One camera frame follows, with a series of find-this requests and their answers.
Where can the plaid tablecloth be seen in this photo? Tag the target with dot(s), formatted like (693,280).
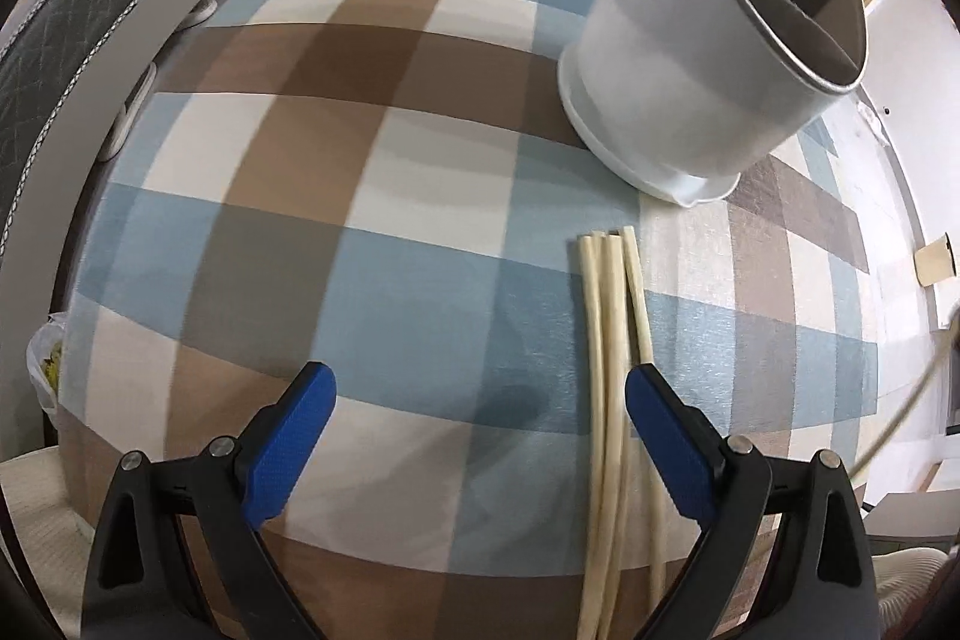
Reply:
(337,160)

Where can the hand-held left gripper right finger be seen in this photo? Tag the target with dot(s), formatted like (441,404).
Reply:
(667,452)

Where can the white slipper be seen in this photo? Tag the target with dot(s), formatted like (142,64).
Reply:
(129,111)
(201,14)

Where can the white grey utensil holder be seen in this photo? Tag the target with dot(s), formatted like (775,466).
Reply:
(675,63)

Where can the cream trash bin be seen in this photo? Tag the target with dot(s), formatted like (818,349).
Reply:
(936,263)

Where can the beige ribbed cushion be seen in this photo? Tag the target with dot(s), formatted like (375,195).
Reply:
(915,580)
(37,520)

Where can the grey quilted bed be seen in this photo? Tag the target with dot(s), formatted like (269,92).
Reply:
(90,10)

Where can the white cloth on floor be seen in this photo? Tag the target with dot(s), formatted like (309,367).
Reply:
(870,119)

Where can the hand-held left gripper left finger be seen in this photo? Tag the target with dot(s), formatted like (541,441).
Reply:
(289,445)

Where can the grey flat panel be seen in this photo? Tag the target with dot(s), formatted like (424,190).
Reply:
(915,512)

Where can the clear plastic bag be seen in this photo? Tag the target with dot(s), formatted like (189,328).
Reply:
(49,370)

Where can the pale wooden chopstick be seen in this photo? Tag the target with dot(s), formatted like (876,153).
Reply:
(616,370)
(911,400)
(637,310)
(604,310)
(592,347)

